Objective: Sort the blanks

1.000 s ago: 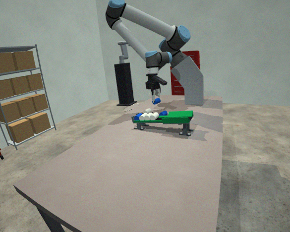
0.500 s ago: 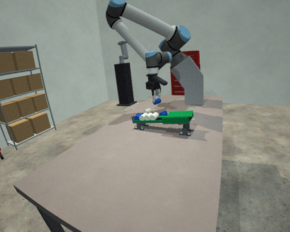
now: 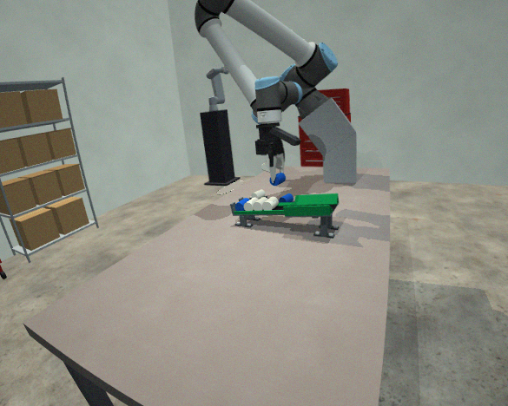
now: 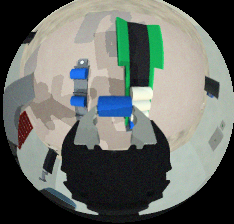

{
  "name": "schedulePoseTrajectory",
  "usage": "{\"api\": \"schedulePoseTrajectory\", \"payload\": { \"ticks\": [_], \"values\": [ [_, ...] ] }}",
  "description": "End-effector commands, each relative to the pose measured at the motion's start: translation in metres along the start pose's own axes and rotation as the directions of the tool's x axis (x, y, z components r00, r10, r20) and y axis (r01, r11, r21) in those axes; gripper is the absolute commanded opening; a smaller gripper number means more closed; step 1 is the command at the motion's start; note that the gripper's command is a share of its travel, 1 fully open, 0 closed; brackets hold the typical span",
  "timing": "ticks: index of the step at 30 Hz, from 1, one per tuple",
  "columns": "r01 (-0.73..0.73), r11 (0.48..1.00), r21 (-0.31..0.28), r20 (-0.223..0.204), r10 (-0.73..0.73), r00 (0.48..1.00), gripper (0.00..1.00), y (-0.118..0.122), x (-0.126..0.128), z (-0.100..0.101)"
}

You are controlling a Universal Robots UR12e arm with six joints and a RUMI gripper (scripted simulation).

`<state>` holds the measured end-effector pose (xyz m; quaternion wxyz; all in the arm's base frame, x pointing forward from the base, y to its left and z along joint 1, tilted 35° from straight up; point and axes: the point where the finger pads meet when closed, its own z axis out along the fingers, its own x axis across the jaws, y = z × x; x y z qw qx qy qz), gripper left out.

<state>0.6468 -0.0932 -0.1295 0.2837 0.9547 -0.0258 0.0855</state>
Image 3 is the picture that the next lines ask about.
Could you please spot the blue plastic bar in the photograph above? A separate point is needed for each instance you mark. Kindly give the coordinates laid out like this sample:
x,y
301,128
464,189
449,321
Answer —
x,y
280,177
287,198
240,205

